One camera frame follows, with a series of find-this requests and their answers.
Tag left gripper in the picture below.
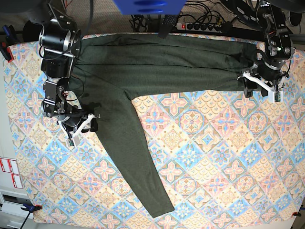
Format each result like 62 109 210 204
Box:
237 63 290 98

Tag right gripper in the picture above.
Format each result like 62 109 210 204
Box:
57 112 100 139

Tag dark green long-sleeve shirt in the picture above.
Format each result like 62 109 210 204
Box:
72 34 256 218

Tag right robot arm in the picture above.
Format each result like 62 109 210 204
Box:
39 0 97 146

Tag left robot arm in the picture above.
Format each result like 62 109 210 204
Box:
238 0 294 103

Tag colourful patterned tablecloth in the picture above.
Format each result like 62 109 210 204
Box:
0 42 305 229

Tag white power strip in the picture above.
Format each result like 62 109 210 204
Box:
176 22 220 32

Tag red white labels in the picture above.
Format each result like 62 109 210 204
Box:
0 157 23 189

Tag blue clamp lower left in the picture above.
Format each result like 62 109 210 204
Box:
20 204 42 229

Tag blue clamp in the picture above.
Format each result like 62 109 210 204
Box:
20 204 42 229
0 25 14 63

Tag black remote control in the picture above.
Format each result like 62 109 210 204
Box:
158 15 178 39

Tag black round stand base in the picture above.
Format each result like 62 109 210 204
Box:
22 21 43 42

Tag blue clamp upper left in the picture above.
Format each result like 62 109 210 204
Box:
0 25 14 63

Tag blue plastic box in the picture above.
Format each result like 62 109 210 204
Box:
113 0 186 15

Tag orange clamp lower right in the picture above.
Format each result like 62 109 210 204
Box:
292 212 302 217

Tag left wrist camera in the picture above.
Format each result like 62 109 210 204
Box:
268 91 284 103

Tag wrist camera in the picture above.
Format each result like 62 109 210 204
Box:
268 91 284 103
66 136 81 147

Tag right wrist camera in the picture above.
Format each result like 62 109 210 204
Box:
66 136 81 147

